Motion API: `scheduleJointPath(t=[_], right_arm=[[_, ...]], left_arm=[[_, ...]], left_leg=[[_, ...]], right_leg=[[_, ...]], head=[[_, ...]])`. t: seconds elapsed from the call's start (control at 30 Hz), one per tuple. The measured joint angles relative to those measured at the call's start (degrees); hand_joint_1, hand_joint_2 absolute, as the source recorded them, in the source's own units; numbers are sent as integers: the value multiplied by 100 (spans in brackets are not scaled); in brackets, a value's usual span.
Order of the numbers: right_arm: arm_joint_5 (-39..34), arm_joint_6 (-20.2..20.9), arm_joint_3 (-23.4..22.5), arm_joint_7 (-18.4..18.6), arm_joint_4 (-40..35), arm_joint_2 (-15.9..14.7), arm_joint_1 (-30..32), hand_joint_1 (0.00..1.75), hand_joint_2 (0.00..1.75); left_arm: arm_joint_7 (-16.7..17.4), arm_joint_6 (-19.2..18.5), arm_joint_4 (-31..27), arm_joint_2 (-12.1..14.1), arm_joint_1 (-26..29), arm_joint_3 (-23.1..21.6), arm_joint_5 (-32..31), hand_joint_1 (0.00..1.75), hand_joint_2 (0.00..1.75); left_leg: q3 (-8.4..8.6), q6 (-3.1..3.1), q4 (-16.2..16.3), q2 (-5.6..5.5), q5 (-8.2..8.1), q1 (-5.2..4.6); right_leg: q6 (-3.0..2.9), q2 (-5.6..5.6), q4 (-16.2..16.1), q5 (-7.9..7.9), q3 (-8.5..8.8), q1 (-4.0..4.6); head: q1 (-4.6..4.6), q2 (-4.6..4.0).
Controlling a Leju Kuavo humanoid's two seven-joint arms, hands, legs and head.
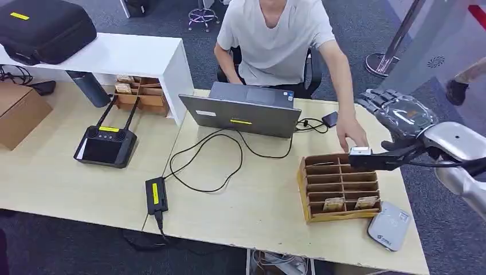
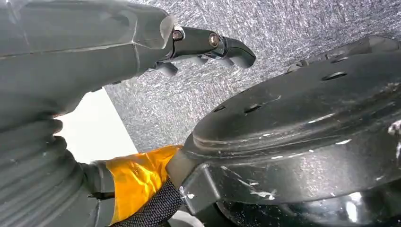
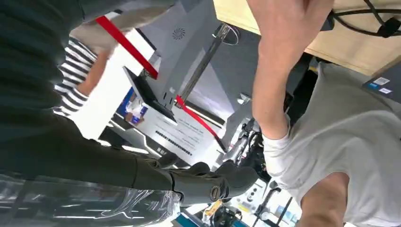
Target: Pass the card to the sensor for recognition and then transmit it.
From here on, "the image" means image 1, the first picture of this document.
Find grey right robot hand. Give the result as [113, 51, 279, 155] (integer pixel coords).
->
[356, 89, 439, 151]

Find person's left hand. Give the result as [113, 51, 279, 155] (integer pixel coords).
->
[336, 113, 369, 154]

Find large wooden card box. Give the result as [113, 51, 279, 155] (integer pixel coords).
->
[296, 152, 382, 224]

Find black external drive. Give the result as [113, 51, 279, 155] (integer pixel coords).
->
[322, 111, 339, 128]

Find chrome stanchion pole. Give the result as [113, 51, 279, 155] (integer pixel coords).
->
[365, 0, 427, 79]

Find person with black shoe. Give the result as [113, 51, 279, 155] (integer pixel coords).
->
[445, 57, 486, 107]

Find black office chair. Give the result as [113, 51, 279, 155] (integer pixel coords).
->
[217, 46, 323, 100]

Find grey standing panel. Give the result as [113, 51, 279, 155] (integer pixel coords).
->
[378, 0, 486, 96]

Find grey card reader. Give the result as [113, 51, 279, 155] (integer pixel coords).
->
[367, 201, 411, 253]

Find grey laptop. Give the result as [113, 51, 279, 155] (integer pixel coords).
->
[178, 81, 303, 139]

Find chrome stool base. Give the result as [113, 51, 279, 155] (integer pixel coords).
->
[187, 0, 221, 33]

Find small wooden card box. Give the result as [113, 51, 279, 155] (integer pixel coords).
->
[113, 75, 170, 117]

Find black power adapter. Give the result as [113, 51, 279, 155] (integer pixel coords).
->
[145, 176, 169, 216]

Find white desk shelf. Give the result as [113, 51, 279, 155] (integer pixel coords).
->
[0, 33, 195, 126]

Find black remote controller with screen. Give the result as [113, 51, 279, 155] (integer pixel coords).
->
[73, 96, 140, 169]

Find black cabinet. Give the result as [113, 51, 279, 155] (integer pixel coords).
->
[120, 0, 151, 18]

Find dark grey cylindrical bottle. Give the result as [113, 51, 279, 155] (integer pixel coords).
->
[66, 70, 112, 108]

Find small black pouch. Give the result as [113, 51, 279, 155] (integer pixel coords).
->
[29, 80, 57, 96]

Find black carrying case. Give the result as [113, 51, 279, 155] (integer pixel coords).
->
[0, 0, 98, 66]

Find brown cardboard box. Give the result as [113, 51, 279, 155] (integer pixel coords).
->
[0, 81, 53, 151]

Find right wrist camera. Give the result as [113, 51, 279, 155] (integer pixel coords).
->
[348, 147, 427, 172]

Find short black drive cable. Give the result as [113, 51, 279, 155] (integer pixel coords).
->
[295, 117, 329, 135]

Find black laptop charging cable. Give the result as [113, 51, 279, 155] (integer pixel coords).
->
[168, 128, 295, 194]

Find cable bundle under desk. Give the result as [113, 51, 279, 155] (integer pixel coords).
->
[248, 249, 311, 275]

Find black mains power cord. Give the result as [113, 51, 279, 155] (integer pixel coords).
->
[121, 211, 169, 253]

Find tangled black cables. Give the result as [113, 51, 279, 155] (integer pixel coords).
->
[0, 64, 34, 87]

